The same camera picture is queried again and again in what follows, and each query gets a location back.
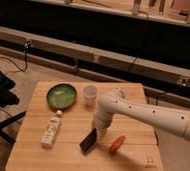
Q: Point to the green plate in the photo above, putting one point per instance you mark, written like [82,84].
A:
[61,96]

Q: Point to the white ceramic cup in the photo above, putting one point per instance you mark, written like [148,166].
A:
[90,94]

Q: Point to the black eraser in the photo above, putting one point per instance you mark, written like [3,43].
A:
[87,143]

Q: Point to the orange carrot toy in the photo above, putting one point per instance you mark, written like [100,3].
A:
[116,145]

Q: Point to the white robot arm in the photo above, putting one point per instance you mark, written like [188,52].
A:
[113,101]

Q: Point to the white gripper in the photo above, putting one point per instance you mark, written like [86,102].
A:
[101,121]

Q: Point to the white tube bottle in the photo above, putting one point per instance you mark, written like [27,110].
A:
[51,130]

